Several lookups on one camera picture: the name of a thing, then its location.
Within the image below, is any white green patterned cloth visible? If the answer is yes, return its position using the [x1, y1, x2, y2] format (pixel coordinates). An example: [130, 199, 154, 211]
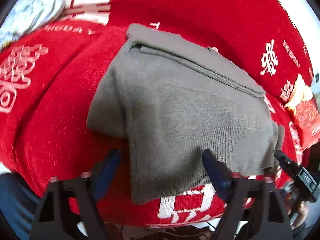
[1, 0, 66, 49]

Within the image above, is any blue trousers leg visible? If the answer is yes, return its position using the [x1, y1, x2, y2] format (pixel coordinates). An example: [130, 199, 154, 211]
[1, 173, 40, 239]

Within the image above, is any floral patterned bed sheet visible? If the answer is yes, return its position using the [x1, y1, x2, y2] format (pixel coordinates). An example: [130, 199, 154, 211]
[106, 218, 220, 239]

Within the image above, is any grey knit sweater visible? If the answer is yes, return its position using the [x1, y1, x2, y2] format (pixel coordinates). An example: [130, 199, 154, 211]
[87, 23, 284, 204]

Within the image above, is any operator right hand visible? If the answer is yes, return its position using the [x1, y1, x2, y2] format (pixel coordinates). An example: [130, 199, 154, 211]
[286, 201, 309, 230]

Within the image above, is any red wedding bed cover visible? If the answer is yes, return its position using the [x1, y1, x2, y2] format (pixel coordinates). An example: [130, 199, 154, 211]
[1, 0, 313, 226]

